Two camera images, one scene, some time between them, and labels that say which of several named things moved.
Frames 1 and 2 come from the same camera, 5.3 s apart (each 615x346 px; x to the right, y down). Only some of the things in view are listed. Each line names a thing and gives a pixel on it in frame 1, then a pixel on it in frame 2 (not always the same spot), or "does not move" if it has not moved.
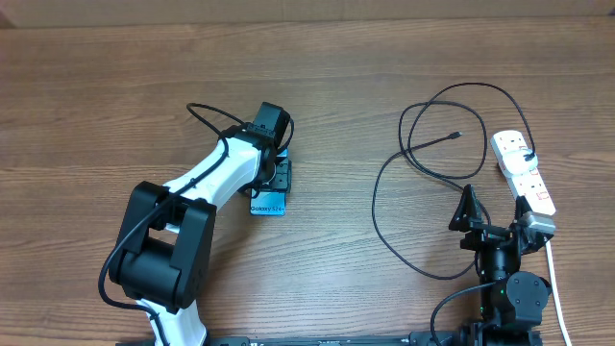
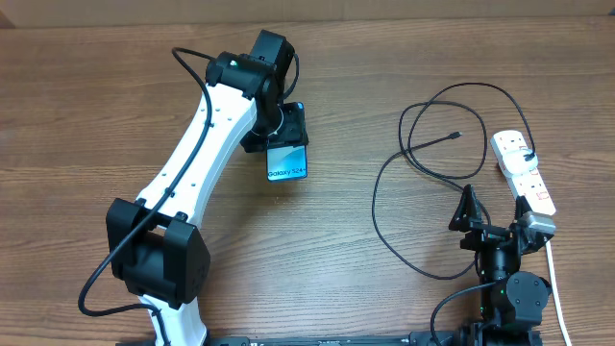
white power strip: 527,185 does not move
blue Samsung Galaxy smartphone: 271,203 -> 286,161
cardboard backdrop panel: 192,12 does not move
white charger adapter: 516,162 does not move
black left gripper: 279,179 -> 293,133
